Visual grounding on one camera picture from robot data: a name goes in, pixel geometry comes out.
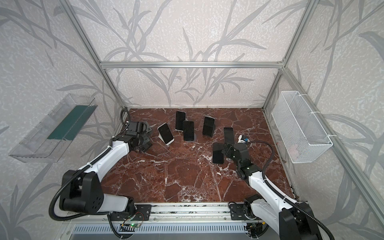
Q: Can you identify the black front smartphone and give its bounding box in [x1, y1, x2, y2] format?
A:
[224, 127, 235, 145]

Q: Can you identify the black smartphone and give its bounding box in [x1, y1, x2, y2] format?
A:
[183, 121, 195, 141]
[212, 142, 224, 164]
[224, 127, 235, 145]

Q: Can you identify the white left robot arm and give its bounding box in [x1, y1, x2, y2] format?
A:
[49, 122, 153, 220]

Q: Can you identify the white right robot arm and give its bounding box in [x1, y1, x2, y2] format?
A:
[222, 143, 322, 240]

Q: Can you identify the smartphone on white stand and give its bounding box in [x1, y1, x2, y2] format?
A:
[158, 123, 174, 143]

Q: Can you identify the green-edged smartphone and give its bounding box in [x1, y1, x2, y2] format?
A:
[203, 116, 215, 137]

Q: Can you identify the purple-edged smartphone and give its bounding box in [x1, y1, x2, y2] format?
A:
[175, 111, 186, 131]

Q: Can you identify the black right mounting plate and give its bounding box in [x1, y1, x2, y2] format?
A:
[228, 202, 247, 221]

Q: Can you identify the black mounting plate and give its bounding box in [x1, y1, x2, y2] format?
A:
[111, 204, 152, 221]
[228, 202, 247, 221]

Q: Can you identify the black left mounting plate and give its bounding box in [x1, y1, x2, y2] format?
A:
[111, 204, 152, 221]

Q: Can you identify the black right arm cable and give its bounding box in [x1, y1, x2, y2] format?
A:
[245, 140, 335, 240]

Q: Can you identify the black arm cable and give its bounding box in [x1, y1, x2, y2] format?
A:
[48, 107, 133, 222]
[245, 140, 335, 240]

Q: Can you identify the white wire mesh basket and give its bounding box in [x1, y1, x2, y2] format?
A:
[272, 91, 333, 164]

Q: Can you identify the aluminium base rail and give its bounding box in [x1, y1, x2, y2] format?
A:
[59, 201, 319, 235]

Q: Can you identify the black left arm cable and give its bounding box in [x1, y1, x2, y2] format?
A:
[48, 107, 133, 222]

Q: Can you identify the clear plastic wall bin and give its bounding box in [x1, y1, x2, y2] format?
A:
[9, 94, 98, 163]

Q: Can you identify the aluminium frame enclosure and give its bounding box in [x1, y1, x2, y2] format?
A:
[59, 1, 384, 224]

